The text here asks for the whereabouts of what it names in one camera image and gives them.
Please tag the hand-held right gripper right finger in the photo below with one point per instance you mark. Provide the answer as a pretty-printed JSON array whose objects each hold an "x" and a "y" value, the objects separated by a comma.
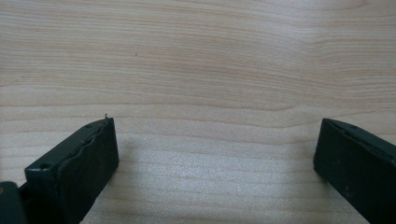
[{"x": 355, "y": 161}]

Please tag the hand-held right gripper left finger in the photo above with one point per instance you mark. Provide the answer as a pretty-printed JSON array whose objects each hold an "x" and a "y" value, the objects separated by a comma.
[{"x": 77, "y": 168}]

